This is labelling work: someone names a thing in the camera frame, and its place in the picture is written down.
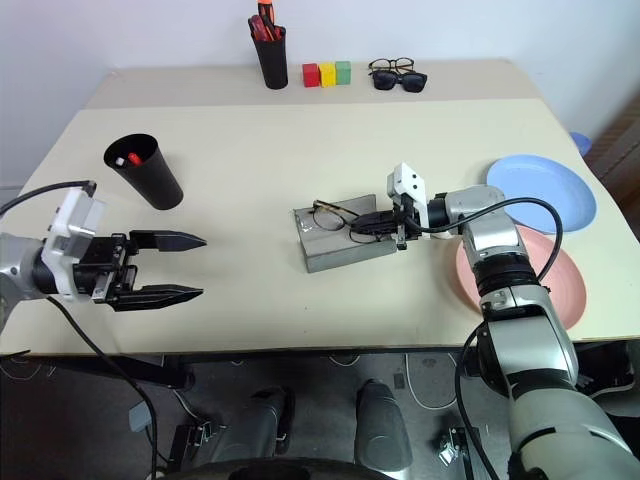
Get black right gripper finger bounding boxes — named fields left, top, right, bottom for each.
left=349, top=224, right=400, bottom=243
left=352, top=211, right=400, bottom=228

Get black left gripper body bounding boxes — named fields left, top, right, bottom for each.
left=72, top=232, right=139, bottom=306

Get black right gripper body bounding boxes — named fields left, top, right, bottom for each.
left=392, top=194, right=425, bottom=251

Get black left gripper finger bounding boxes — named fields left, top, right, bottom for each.
left=128, top=229, right=208, bottom=254
left=107, top=283, right=205, bottom=313

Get grey glasses case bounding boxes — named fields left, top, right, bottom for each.
left=292, top=193, right=401, bottom=274

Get black thin-rimmed eyeglasses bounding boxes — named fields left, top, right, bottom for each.
left=312, top=199, right=381, bottom=244

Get wide black plastic cup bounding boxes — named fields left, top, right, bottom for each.
left=102, top=132, right=184, bottom=211

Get small grey box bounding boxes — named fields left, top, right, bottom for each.
left=128, top=403, right=154, bottom=434

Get black sunglasses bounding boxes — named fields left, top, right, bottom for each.
left=372, top=70, right=429, bottom=94

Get blue plastic plate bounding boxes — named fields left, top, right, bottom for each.
left=486, top=154, right=598, bottom=236

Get black metal floor clamp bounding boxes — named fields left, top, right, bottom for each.
left=432, top=424, right=474, bottom=467
left=169, top=422, right=224, bottom=469

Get brown-framed eyeglasses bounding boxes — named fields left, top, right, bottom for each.
left=368, top=57, right=416, bottom=74

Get dark grey rounded foot shell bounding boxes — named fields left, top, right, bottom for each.
left=353, top=378, right=414, bottom=471
left=219, top=385, right=296, bottom=469

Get pink plastic plate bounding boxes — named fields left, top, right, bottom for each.
left=454, top=224, right=587, bottom=331

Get slim black pen holder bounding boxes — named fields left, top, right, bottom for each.
left=252, top=33, right=290, bottom=91

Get dark woven furniture side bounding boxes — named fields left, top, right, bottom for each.
left=582, top=97, right=640, bottom=201

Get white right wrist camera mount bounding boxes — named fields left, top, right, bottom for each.
left=386, top=162, right=431, bottom=241

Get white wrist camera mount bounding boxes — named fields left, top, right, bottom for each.
left=386, top=162, right=431, bottom=241
left=39, top=188, right=110, bottom=303

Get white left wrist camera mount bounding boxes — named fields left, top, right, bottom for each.
left=39, top=188, right=110, bottom=303

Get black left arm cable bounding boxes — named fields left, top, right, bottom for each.
left=0, top=179, right=161, bottom=480

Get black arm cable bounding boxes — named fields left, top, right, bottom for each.
left=0, top=179, right=161, bottom=480
left=414, top=197, right=565, bottom=480

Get black table frame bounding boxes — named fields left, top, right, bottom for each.
left=0, top=347, right=640, bottom=399

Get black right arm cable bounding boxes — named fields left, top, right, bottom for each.
left=414, top=197, right=565, bottom=480

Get white floor cable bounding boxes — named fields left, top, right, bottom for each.
left=405, top=353, right=466, bottom=411

